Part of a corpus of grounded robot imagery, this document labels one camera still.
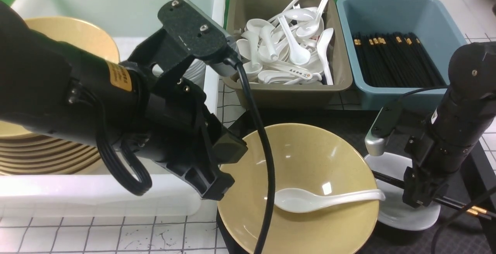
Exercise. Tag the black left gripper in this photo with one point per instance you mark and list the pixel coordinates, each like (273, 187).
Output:
(184, 137)

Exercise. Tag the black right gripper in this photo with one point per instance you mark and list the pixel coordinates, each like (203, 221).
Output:
(426, 179)

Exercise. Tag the small white sauce dish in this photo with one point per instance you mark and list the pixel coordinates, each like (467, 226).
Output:
(392, 211)

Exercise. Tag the black chopstick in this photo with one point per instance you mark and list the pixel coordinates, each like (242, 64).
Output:
(390, 180)
(475, 210)

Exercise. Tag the tan noodle bowl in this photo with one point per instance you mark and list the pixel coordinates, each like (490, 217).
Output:
(309, 158)

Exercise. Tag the white ceramic soup spoon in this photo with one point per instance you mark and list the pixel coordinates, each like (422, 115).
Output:
(300, 201)

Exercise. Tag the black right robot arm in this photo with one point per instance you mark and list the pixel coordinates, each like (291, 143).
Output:
(451, 132)

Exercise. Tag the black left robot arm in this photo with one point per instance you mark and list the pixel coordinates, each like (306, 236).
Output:
(142, 107)

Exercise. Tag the stack of white dishes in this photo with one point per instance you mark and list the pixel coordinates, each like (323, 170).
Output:
(196, 73)

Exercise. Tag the black plastic serving tray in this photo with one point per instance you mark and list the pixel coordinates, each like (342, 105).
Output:
(467, 235)

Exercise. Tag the pile of black chopsticks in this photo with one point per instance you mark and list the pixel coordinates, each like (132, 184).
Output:
(395, 60)

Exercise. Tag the blue plastic chopstick bin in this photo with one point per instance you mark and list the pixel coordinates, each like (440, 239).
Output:
(428, 19)

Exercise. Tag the large white plastic bin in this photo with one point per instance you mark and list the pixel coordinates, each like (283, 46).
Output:
(97, 193)

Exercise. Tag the pile of white spoons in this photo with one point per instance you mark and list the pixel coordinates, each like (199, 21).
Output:
(290, 48)

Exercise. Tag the olive plastic spoon bin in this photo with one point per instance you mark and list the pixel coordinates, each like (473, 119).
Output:
(279, 96)

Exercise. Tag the stack of tan bowls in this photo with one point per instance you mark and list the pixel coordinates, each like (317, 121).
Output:
(26, 153)

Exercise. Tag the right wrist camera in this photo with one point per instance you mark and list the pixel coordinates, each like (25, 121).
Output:
(388, 120)

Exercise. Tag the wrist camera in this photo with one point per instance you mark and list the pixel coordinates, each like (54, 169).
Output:
(191, 34)
(388, 120)

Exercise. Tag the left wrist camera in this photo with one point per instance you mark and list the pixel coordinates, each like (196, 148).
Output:
(191, 34)

